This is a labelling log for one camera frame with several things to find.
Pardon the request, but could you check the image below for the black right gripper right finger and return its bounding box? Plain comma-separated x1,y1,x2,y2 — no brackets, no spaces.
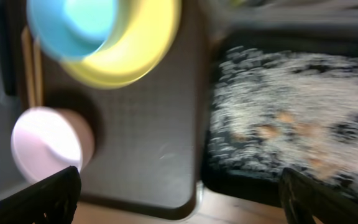
278,168,358,224

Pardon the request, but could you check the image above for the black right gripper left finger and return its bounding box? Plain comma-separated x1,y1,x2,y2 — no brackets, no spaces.
0,166,81,224

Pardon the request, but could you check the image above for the light blue bowl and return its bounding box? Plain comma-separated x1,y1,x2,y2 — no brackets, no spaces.
26,0,131,60

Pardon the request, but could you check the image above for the black waste tray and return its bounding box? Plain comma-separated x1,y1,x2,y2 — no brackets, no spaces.
200,29,358,212

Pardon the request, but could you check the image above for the clear plastic waste bin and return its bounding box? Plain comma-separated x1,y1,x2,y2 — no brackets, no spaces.
199,0,358,30

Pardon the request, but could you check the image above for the pink cup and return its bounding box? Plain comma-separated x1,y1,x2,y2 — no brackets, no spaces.
11,106,95,184

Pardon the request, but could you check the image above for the pile of rice grains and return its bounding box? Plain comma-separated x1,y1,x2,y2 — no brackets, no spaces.
209,45,358,197

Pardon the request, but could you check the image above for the dark brown serving tray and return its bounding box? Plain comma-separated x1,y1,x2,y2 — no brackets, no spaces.
42,0,206,220

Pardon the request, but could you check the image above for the right wooden chopstick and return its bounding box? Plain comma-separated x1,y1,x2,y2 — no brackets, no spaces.
33,39,44,106

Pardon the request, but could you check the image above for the wooden chopstick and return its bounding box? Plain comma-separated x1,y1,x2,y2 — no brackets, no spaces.
21,26,37,108
33,39,44,106

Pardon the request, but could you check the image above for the left wooden chopstick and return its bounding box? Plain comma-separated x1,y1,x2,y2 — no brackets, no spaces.
21,26,37,108

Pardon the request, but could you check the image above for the yellow plate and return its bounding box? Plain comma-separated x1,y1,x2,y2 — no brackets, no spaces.
60,0,182,89

